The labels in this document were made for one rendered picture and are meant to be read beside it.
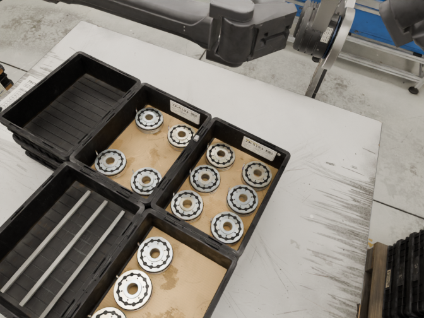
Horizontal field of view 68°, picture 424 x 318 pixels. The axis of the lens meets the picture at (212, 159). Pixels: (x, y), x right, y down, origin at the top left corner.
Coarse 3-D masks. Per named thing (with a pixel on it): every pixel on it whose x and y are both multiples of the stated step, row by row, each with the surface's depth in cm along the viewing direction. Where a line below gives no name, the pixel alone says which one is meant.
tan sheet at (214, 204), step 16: (240, 160) 114; (256, 160) 115; (224, 176) 110; (240, 176) 111; (256, 176) 111; (272, 176) 112; (224, 192) 107; (256, 192) 108; (208, 208) 103; (224, 208) 104; (256, 208) 105; (192, 224) 100; (208, 224) 101; (240, 240) 99
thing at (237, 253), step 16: (208, 128) 108; (240, 128) 109; (192, 144) 104; (272, 144) 107; (288, 160) 104; (160, 192) 94; (272, 192) 97; (160, 208) 91; (256, 224) 91; (208, 240) 88
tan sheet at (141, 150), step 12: (168, 120) 121; (132, 132) 117; (156, 132) 118; (120, 144) 113; (132, 144) 114; (144, 144) 114; (156, 144) 115; (168, 144) 115; (132, 156) 111; (144, 156) 112; (156, 156) 112; (168, 156) 112; (156, 168) 110; (168, 168) 110; (120, 180) 106
